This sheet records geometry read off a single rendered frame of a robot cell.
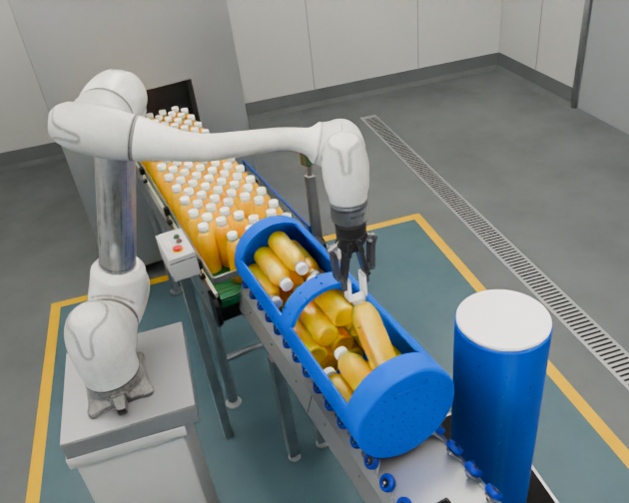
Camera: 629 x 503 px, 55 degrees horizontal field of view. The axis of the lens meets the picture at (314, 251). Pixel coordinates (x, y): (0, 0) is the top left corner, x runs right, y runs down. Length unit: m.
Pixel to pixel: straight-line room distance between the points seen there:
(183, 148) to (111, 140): 0.15
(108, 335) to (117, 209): 0.33
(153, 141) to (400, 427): 0.90
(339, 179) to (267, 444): 1.84
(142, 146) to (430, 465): 1.06
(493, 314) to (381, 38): 4.92
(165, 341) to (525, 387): 1.09
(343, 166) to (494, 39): 5.91
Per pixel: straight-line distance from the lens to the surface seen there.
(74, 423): 1.82
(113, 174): 1.59
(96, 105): 1.41
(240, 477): 2.88
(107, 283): 1.77
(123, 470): 1.89
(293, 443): 2.79
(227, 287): 2.37
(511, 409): 2.01
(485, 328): 1.89
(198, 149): 1.36
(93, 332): 1.66
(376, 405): 1.48
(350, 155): 1.33
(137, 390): 1.79
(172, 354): 1.88
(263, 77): 6.31
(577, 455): 2.96
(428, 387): 1.54
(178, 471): 1.93
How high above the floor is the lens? 2.29
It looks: 34 degrees down
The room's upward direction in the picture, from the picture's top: 7 degrees counter-clockwise
